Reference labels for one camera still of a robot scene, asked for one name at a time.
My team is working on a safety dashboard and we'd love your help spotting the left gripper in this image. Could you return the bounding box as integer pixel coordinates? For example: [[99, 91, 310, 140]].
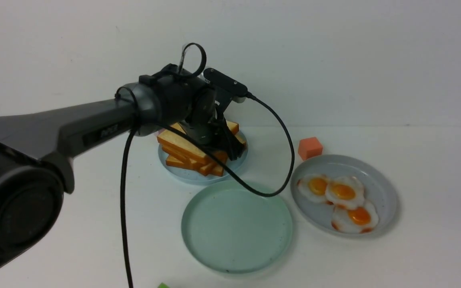
[[182, 86, 246, 160]]

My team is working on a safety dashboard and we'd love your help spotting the fried egg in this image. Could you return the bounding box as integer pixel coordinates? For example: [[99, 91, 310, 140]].
[[296, 174, 333, 205], [325, 176, 365, 210], [331, 199, 379, 234]]

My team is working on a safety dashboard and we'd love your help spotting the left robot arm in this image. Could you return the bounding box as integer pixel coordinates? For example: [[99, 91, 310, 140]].
[[0, 64, 245, 268]]

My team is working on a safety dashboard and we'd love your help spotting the orange cube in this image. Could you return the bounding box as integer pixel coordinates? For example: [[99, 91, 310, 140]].
[[298, 137, 324, 161]]

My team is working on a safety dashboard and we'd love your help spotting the mint green centre plate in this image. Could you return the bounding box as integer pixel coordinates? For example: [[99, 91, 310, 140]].
[[181, 180, 293, 275]]

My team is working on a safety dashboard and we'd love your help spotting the grey egg plate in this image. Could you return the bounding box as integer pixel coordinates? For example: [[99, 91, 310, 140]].
[[291, 155, 398, 238]]

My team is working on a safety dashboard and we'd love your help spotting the green cube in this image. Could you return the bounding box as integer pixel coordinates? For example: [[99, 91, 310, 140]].
[[157, 282, 170, 288]]

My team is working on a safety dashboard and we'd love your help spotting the black camera cable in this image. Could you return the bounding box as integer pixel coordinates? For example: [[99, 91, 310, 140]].
[[114, 42, 296, 288]]

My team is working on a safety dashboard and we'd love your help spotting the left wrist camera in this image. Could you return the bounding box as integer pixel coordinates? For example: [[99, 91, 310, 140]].
[[202, 68, 249, 103]]

